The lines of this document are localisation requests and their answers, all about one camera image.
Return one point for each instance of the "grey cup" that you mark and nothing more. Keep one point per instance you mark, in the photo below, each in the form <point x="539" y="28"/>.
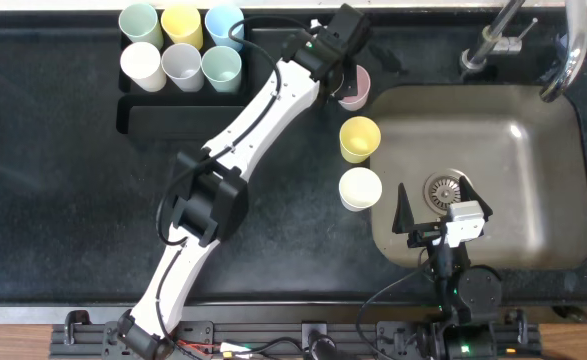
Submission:
<point x="182" y="65"/>

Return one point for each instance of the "yellow cup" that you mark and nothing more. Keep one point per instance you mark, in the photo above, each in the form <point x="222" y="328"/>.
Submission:
<point x="181" y="22"/>
<point x="359" y="140"/>

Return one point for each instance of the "steel tap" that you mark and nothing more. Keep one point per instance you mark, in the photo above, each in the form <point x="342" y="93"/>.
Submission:
<point x="488" y="40"/>

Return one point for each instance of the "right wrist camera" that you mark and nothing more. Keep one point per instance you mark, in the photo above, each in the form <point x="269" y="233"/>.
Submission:
<point x="465" y="220"/>

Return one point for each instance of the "mounting rail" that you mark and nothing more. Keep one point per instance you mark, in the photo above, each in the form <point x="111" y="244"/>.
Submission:
<point x="273" y="335"/>

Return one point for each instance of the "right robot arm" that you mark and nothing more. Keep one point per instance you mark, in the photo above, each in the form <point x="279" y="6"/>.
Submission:
<point x="480" y="287"/>

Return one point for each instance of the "white cup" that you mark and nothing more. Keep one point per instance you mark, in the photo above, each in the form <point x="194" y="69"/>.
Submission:
<point x="142" y="62"/>
<point x="360" y="189"/>

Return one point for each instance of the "blue cup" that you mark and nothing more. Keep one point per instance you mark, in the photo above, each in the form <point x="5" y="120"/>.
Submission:
<point x="220" y="22"/>

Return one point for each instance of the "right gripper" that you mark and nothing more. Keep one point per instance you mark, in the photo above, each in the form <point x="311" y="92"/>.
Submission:
<point x="423" y="236"/>

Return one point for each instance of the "black tray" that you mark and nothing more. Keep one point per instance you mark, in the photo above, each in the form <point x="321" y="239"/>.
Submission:
<point x="183" y="120"/>

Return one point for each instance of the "steel sink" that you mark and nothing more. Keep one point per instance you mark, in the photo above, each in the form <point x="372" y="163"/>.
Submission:
<point x="513" y="165"/>

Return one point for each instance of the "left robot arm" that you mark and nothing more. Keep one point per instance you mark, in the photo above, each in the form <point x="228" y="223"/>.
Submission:
<point x="253" y="125"/>

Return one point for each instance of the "pink cup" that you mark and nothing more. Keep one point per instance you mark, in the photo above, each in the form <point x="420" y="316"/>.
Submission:
<point x="358" y="92"/>

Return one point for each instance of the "green cup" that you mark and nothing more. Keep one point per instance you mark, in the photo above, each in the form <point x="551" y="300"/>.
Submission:
<point x="140" y="22"/>
<point x="221" y="67"/>

